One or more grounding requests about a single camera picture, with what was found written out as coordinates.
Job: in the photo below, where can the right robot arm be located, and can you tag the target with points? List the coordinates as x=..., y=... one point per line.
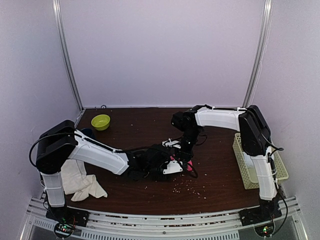
x=255, y=142

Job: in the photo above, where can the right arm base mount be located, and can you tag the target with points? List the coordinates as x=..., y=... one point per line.
x=263, y=220

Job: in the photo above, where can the dark blue mug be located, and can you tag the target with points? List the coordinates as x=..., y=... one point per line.
x=89, y=133

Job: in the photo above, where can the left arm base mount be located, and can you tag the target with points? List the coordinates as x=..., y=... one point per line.
x=67, y=220

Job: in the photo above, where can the aluminium front rail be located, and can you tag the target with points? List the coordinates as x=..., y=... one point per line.
x=221, y=225

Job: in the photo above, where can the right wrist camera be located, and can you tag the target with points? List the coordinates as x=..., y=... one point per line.
x=171, y=143

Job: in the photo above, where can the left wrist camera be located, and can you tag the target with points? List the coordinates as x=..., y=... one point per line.
x=172, y=167

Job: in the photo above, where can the pink towel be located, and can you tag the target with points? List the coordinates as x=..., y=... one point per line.
x=186, y=165

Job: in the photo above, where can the aluminium frame post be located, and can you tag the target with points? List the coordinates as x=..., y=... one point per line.
x=66, y=56
x=261, y=47

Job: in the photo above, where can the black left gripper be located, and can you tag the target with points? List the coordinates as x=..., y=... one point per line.
x=163, y=178

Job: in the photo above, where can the left aluminium frame post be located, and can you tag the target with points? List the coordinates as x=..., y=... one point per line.
x=66, y=56

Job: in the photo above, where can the green bowl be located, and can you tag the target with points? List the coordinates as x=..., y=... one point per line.
x=101, y=122

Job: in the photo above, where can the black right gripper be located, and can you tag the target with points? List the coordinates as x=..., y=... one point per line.
x=185, y=155

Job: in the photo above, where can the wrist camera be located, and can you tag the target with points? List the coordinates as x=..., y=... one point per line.
x=171, y=143
x=172, y=167

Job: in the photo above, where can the white towel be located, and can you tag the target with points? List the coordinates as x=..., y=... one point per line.
x=77, y=183

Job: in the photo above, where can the beige plastic basket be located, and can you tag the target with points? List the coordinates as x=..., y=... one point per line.
x=249, y=176

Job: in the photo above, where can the right aluminium frame post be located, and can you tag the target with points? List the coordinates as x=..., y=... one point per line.
x=261, y=47

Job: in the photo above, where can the light blue rolled towel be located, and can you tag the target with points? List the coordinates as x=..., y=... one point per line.
x=248, y=162

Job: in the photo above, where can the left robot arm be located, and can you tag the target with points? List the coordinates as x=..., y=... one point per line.
x=64, y=142

